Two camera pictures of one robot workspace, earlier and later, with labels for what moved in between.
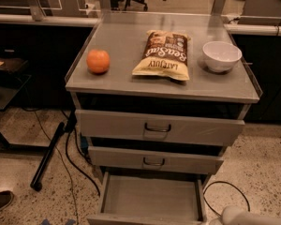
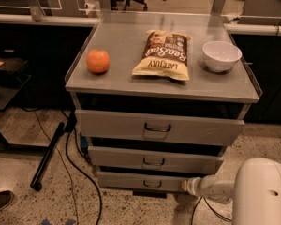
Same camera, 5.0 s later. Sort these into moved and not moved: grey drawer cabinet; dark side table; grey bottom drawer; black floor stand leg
Moved: grey bottom drawer
Not moved: grey drawer cabinet; black floor stand leg; dark side table
